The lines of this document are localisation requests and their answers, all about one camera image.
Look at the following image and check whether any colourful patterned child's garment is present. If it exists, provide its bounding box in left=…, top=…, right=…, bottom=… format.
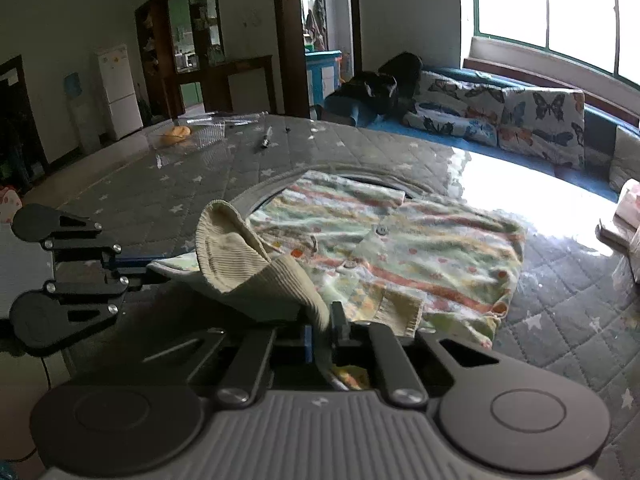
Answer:
left=146, top=169, right=528, bottom=394

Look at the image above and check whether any orange bread roll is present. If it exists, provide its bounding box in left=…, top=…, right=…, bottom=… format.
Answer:
left=160, top=126, right=192, bottom=146

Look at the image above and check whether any clear plastic tray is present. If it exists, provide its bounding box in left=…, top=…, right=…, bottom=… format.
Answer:
left=146, top=113, right=265, bottom=152

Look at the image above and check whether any white refrigerator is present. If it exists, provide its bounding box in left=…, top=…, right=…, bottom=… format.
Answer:
left=96, top=44, right=143, bottom=141

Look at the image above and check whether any black marker pen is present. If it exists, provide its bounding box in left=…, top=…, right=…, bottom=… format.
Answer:
left=259, top=126, right=273, bottom=150

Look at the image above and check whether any dark wooden desk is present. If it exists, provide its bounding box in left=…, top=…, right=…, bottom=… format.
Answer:
left=174, top=54, right=278, bottom=115

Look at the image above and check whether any black backpack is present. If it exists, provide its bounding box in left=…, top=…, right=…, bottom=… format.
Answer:
left=340, top=51, right=423, bottom=115

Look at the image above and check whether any blue white cabinet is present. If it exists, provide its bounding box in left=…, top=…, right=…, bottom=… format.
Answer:
left=305, top=50, right=342, bottom=105

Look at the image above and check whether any pink tissue pack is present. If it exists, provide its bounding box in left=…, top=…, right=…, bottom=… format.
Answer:
left=615, top=179, right=640, bottom=230

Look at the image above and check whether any butterfly print cushion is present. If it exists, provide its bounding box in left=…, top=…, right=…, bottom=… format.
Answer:
left=402, top=72, right=586, bottom=170

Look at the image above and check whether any grey pillow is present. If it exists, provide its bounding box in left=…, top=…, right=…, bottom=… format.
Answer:
left=608, top=127, right=640, bottom=192

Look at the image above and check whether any blue sofa bench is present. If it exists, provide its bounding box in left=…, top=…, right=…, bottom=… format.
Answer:
left=319, top=66, right=640, bottom=204

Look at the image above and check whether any window with green frame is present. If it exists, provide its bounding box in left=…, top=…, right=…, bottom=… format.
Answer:
left=474, top=0, right=639, bottom=87

